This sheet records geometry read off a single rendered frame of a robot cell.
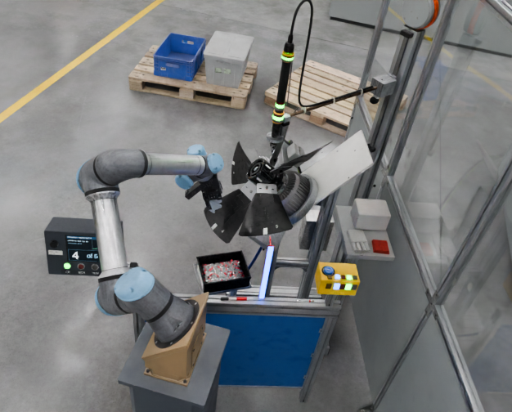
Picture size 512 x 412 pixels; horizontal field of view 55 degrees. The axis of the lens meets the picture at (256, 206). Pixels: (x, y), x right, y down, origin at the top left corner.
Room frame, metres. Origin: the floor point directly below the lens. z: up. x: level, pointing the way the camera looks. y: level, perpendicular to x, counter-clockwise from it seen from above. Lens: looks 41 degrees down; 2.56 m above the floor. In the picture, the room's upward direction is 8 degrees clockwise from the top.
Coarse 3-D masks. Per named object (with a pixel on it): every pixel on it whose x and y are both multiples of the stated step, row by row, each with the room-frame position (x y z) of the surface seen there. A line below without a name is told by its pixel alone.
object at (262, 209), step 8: (256, 200) 1.60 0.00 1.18; (264, 200) 1.60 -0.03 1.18; (272, 200) 1.60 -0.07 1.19; (280, 200) 1.61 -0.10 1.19; (248, 208) 1.56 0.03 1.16; (256, 208) 1.55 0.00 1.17; (264, 208) 1.55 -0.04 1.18; (272, 208) 1.56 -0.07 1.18; (280, 208) 1.56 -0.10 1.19; (248, 216) 1.52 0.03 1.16; (256, 216) 1.51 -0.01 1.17; (264, 216) 1.51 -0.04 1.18; (272, 216) 1.51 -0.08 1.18; (280, 216) 1.52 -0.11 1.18; (248, 224) 1.48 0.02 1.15; (256, 224) 1.47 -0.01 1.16; (264, 224) 1.47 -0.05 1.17; (272, 224) 1.47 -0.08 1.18; (280, 224) 1.47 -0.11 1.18; (288, 224) 1.47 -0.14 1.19; (240, 232) 1.45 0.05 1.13; (248, 232) 1.44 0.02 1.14; (256, 232) 1.43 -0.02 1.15; (272, 232) 1.43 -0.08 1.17
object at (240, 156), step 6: (240, 150) 2.00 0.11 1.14; (234, 156) 2.04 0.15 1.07; (240, 156) 1.98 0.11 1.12; (246, 156) 1.93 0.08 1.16; (240, 162) 1.96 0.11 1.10; (246, 162) 1.91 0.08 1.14; (234, 168) 2.00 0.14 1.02; (240, 168) 1.94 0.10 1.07; (246, 168) 1.90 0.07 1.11; (240, 174) 1.94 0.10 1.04; (234, 180) 1.97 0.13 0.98; (240, 180) 1.93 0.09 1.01; (246, 180) 1.89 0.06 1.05
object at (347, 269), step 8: (320, 264) 1.38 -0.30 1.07; (328, 264) 1.39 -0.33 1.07; (336, 264) 1.39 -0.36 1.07; (344, 264) 1.40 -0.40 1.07; (352, 264) 1.41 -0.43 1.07; (320, 272) 1.34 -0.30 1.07; (336, 272) 1.35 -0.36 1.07; (344, 272) 1.36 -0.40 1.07; (352, 272) 1.36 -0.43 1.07; (320, 280) 1.31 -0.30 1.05; (328, 280) 1.30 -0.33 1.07; (336, 280) 1.31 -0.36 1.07; (344, 280) 1.31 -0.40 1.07; (352, 280) 1.32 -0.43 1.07; (320, 288) 1.30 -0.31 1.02
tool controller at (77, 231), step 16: (48, 224) 1.23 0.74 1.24; (64, 224) 1.24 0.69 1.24; (80, 224) 1.25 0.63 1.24; (48, 240) 1.17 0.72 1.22; (64, 240) 1.18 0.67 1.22; (80, 240) 1.19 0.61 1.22; (96, 240) 1.19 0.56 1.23; (48, 256) 1.15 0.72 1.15; (64, 256) 1.16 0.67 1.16; (96, 256) 1.18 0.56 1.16; (48, 272) 1.14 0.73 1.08; (64, 272) 1.14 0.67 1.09; (80, 272) 1.15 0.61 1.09; (96, 272) 1.16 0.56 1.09
